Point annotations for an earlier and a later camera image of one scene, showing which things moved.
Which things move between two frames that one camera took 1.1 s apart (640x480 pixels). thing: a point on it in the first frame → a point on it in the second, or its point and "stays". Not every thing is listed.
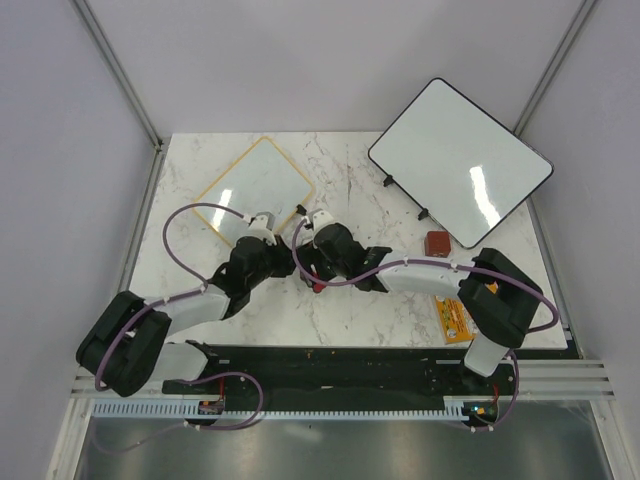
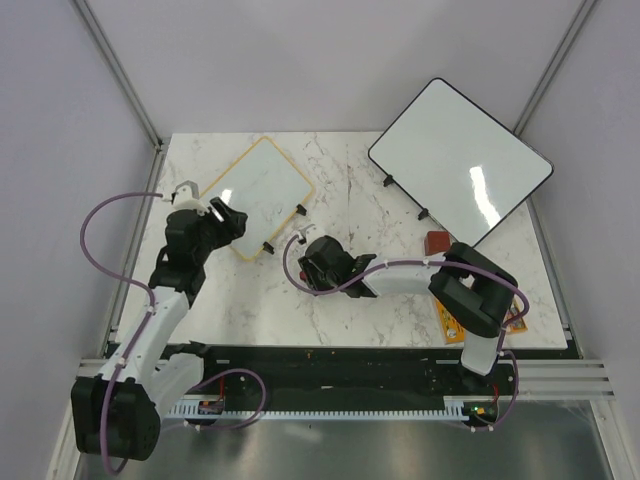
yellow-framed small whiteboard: x=260 y=178 stays
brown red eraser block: x=437 y=243 stays
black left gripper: x=282 y=252 → x=232 y=227
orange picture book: x=455 y=321 stays
